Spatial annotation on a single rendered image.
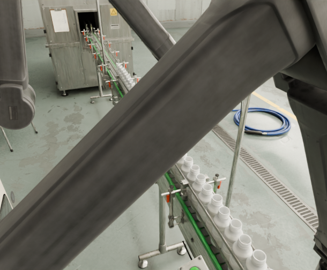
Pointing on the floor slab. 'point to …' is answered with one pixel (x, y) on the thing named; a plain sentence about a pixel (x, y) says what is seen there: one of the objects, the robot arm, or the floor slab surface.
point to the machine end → (75, 17)
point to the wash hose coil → (265, 129)
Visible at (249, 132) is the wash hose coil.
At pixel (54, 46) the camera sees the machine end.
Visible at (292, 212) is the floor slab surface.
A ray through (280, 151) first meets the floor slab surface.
